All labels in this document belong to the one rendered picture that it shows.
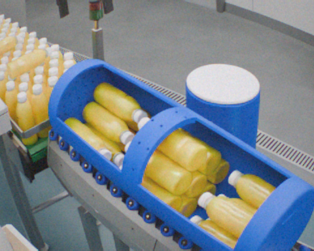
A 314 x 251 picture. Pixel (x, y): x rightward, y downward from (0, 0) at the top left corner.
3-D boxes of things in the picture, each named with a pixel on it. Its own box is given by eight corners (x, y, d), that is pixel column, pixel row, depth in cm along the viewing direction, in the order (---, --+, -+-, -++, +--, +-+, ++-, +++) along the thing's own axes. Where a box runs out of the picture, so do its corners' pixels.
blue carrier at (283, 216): (242, 296, 108) (256, 236, 91) (55, 151, 164) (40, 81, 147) (305, 236, 122) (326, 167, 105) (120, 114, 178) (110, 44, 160)
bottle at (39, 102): (55, 131, 181) (49, 87, 169) (44, 140, 176) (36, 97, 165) (44, 125, 184) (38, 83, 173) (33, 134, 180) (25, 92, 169)
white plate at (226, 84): (271, 81, 179) (271, 83, 179) (215, 57, 194) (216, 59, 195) (233, 111, 162) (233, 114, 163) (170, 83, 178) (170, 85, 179)
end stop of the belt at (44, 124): (25, 139, 169) (23, 133, 167) (24, 138, 169) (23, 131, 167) (108, 96, 189) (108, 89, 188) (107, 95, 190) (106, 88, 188)
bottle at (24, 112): (31, 133, 180) (24, 91, 169) (41, 140, 176) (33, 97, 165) (19, 140, 176) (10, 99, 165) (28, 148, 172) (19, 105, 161)
